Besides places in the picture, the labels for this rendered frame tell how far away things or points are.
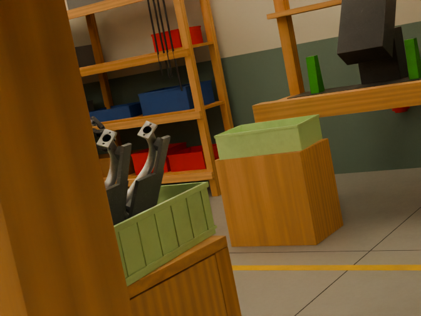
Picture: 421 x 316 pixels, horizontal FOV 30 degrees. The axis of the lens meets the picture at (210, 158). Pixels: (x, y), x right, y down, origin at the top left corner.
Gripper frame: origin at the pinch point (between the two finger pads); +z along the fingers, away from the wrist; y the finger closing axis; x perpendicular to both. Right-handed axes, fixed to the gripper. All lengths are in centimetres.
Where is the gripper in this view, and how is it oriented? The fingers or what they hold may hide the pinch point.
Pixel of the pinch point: (106, 142)
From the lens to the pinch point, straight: 227.3
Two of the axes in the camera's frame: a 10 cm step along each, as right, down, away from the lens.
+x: 1.9, 5.2, 8.3
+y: 3.9, -8.2, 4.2
